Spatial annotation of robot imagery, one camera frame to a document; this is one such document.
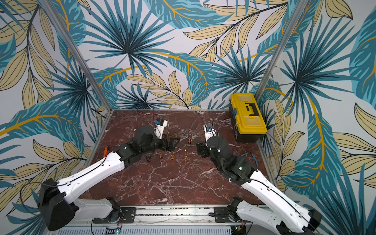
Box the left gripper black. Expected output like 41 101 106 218
142 133 182 155

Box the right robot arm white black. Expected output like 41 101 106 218
196 136 322 235

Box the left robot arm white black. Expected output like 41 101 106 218
37 126 180 231

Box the yellow black toolbox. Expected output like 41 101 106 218
229 93 267 143

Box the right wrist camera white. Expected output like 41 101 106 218
204 123 218 142

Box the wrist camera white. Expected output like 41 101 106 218
204 123 218 142
154 118 168 140

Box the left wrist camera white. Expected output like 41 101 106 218
154 118 168 140

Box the blue cable on table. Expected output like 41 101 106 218
240 151 259 167

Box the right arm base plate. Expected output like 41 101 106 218
213 206 255 223

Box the orange handled screwdriver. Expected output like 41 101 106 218
103 146 109 158

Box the aluminium frame rail front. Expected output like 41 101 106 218
44 205 275 235

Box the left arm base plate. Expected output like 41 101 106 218
94 207 136 224

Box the aluminium corner post left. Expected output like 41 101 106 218
40 0 113 113

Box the aluminium corner post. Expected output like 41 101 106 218
40 0 113 113
255 0 308 101

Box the aluminium corner post right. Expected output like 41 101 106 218
255 0 308 101

